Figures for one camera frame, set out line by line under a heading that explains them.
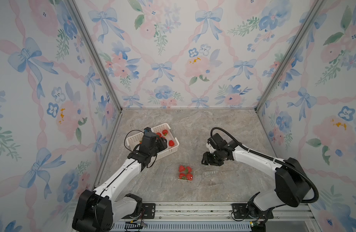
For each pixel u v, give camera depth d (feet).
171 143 3.20
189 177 2.68
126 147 2.03
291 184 1.42
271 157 1.60
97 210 1.28
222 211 2.47
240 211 2.40
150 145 2.01
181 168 2.85
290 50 2.78
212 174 2.86
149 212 2.41
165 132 3.37
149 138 2.03
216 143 2.26
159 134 3.37
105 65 3.08
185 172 2.81
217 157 2.35
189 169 2.81
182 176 2.72
